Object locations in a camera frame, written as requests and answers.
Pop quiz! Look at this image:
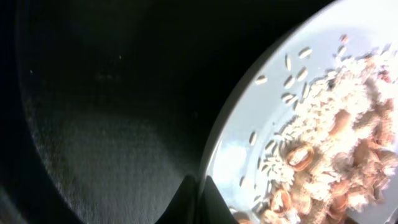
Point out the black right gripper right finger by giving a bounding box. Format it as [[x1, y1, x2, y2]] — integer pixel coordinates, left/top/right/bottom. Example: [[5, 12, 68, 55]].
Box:
[[198, 176, 238, 224]]

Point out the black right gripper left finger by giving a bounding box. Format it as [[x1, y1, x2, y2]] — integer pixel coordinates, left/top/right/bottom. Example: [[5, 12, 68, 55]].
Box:
[[155, 175, 197, 224]]

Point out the grey plate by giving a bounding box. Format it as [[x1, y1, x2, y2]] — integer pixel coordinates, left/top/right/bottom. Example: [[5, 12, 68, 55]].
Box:
[[200, 1, 397, 223]]

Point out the food scraps and rice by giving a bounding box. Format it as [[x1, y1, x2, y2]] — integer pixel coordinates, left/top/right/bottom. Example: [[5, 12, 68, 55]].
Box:
[[240, 36, 397, 223]]

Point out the round black serving tray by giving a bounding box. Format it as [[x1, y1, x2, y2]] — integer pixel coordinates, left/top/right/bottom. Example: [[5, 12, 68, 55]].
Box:
[[1, 1, 327, 223]]

